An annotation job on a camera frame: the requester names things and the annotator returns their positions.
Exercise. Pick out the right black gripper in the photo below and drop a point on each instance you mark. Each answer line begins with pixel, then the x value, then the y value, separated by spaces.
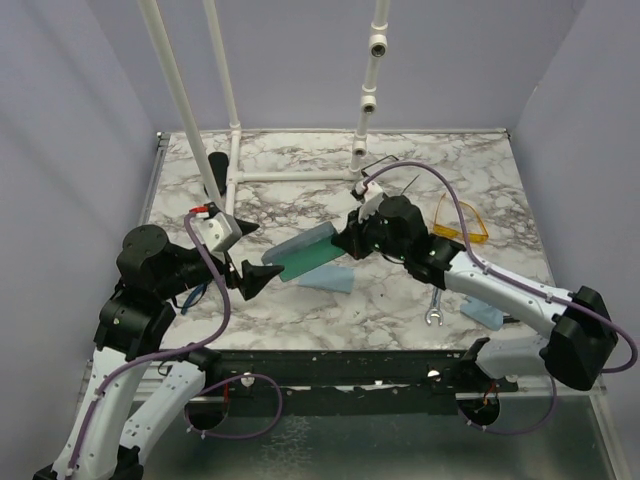
pixel 352 237

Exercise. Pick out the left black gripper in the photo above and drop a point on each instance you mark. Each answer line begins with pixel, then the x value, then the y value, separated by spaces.
pixel 255 276

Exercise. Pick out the blue-grey glasses case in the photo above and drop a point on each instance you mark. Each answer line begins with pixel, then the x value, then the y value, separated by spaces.
pixel 304 252

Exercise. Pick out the blue cleaning cloth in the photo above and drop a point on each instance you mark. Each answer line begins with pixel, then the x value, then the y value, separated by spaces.
pixel 330 278

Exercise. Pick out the black wire-frame sunglasses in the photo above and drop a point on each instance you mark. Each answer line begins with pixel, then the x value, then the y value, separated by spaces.
pixel 382 162

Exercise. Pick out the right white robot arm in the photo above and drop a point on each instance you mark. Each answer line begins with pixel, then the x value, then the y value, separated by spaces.
pixel 573 339

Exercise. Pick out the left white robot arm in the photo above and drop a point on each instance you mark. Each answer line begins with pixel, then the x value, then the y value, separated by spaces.
pixel 136 389

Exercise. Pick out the orange sunglasses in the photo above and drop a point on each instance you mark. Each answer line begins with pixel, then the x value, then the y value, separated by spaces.
pixel 446 221

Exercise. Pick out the black cylinder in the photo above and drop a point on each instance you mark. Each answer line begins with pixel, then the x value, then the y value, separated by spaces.
pixel 219 164

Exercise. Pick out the silver wrench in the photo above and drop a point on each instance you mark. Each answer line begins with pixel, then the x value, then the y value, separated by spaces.
pixel 434 314

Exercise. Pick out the crumpled blue cloth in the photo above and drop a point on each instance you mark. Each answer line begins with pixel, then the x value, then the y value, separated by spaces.
pixel 482 313

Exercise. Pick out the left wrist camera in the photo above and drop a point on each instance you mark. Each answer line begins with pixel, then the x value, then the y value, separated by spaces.
pixel 219 230

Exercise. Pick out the blue-handled pliers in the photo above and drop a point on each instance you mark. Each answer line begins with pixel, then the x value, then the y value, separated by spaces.
pixel 194 297

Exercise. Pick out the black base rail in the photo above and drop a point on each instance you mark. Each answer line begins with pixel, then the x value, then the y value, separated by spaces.
pixel 340 383

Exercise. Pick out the white PVC pipe frame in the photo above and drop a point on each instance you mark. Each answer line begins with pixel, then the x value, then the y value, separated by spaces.
pixel 377 50

